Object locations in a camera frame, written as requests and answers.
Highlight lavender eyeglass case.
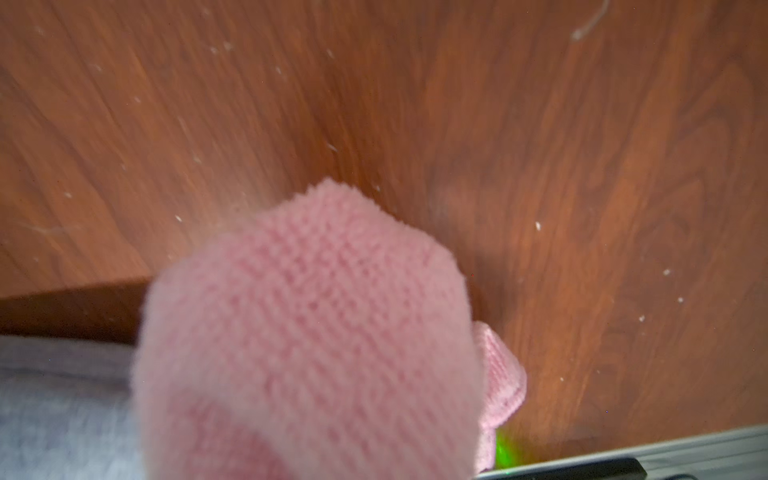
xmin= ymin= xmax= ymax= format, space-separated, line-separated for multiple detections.
xmin=1 ymin=336 xmax=145 ymax=479

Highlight pink microfiber cloth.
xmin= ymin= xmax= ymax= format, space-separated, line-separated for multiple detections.
xmin=131 ymin=180 xmax=526 ymax=479

